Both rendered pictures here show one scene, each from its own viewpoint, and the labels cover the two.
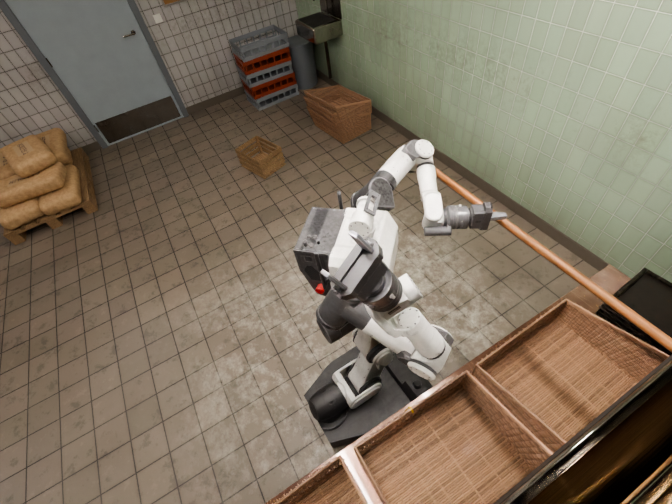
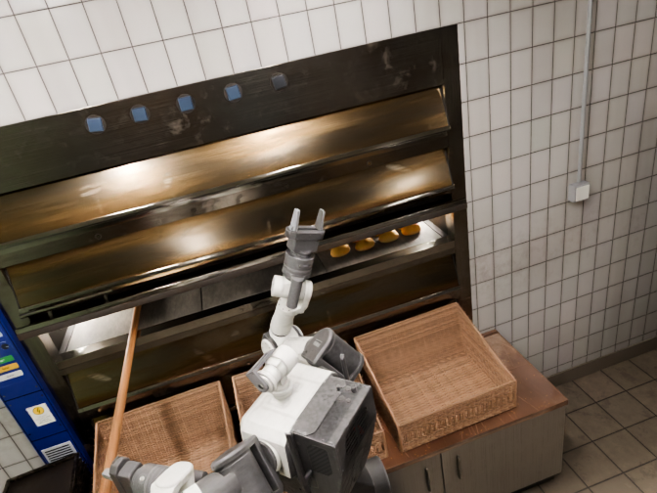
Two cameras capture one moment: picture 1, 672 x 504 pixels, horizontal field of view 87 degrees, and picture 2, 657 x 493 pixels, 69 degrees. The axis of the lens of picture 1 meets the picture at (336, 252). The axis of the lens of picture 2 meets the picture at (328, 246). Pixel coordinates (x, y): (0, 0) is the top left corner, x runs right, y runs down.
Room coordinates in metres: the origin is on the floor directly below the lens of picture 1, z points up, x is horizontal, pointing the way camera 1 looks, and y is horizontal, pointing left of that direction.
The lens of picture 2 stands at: (1.63, 0.27, 2.27)
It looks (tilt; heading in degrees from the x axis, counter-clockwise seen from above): 27 degrees down; 191
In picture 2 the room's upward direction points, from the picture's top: 12 degrees counter-clockwise
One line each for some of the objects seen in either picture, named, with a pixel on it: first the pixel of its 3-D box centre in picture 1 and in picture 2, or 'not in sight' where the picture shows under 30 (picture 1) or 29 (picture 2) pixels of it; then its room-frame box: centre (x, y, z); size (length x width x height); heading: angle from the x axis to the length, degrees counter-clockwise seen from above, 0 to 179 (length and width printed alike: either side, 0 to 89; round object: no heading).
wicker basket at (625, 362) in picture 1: (571, 376); (168, 463); (0.41, -0.82, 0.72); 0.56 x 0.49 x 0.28; 113
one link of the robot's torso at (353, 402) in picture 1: (356, 381); not in sight; (0.71, 0.03, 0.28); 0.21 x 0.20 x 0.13; 113
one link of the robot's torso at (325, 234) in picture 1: (350, 258); (312, 434); (0.77, -0.05, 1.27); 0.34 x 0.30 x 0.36; 156
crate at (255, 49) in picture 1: (259, 42); not in sight; (4.78, 0.41, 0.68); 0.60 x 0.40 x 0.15; 112
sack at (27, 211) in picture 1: (20, 203); not in sight; (3.13, 2.99, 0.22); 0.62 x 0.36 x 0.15; 27
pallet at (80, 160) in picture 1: (51, 191); not in sight; (3.48, 2.92, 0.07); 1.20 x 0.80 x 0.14; 22
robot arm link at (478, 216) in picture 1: (471, 216); (138, 480); (0.87, -0.51, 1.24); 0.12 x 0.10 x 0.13; 78
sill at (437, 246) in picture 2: not in sight; (268, 297); (-0.08, -0.38, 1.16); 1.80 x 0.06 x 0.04; 112
